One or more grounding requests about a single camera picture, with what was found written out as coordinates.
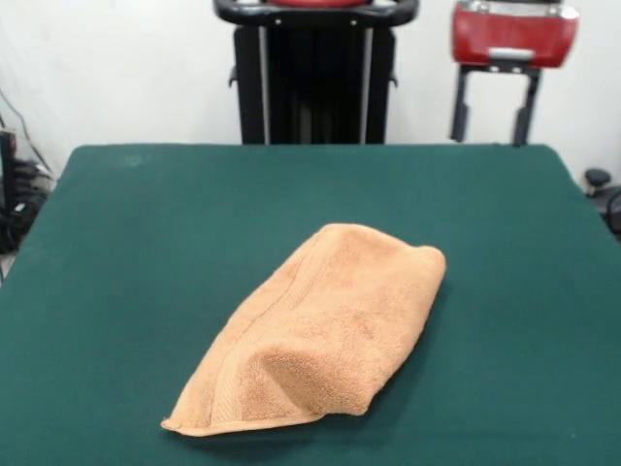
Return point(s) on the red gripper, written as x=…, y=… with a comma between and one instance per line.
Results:
x=514, y=31

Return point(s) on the tan terry towel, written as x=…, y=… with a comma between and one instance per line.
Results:
x=330, y=315

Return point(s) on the dark green table cloth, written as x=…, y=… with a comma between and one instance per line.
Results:
x=97, y=291

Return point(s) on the black equipment heap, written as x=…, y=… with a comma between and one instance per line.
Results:
x=24, y=194

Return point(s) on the black box device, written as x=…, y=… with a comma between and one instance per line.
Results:
x=7, y=165

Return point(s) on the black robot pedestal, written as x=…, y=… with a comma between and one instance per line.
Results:
x=315, y=97

